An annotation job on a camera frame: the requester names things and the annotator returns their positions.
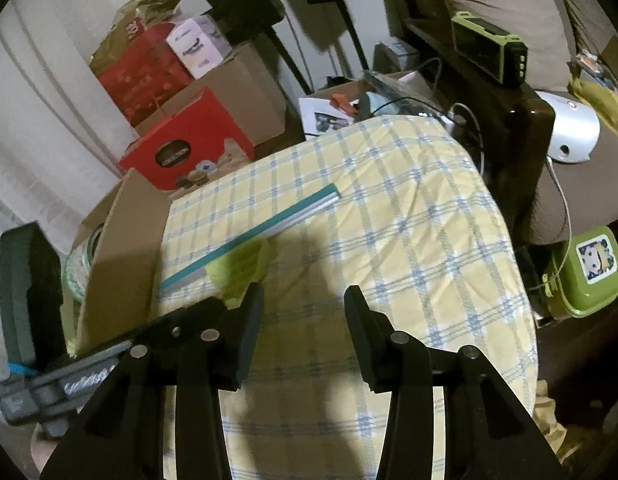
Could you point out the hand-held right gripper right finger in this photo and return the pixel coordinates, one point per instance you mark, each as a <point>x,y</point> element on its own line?
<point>356,320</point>

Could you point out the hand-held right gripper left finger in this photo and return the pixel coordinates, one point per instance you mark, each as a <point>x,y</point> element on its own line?
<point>249,325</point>

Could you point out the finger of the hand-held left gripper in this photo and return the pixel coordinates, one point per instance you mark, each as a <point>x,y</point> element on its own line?
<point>189,317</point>

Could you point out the person's left forearm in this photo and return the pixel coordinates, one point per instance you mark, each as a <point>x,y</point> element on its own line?
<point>44,452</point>

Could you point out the yellow plaid tablecloth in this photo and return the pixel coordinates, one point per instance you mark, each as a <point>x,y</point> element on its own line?
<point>389,240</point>

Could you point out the teal stick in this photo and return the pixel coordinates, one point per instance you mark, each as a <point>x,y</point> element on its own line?
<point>269,226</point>

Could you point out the printed paper leaflet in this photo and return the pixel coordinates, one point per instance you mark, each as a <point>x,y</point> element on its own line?
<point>319,115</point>

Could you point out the small orange object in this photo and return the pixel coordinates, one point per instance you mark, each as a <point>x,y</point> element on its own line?
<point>341,102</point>

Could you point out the teal rounded object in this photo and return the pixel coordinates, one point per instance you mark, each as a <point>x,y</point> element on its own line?
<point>374,102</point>

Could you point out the yellow crumpled cloth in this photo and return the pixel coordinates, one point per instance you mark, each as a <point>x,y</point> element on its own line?
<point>551,425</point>

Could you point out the green lunch box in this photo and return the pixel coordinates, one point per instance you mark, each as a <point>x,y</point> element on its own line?
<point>579,285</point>

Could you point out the large brown cardboard box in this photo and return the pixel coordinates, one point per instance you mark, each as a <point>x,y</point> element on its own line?
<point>249,90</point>

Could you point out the large red printed box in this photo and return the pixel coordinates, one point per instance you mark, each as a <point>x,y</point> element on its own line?
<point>139,75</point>

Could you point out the beige sofa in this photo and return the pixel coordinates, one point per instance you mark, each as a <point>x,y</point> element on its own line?
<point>579,200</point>

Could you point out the black speaker stand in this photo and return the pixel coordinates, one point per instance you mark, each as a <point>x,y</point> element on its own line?
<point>351,35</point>
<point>289,65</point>

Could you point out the grey storage box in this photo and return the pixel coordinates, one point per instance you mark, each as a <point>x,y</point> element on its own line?
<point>396,55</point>

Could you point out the small white box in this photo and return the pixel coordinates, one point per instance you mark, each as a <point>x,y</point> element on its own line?
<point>194,45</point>

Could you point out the white rounded appliance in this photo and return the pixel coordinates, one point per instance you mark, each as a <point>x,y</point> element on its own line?
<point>574,127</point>

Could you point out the brown paper bag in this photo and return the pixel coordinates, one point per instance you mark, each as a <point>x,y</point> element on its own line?
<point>134,15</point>

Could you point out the green portable radio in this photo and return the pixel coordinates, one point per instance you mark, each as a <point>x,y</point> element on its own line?
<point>489,52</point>

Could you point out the yellow bag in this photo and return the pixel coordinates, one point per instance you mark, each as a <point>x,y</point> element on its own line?
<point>599,95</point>

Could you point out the colourful snack packet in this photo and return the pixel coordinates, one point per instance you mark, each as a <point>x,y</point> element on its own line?
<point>589,65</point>

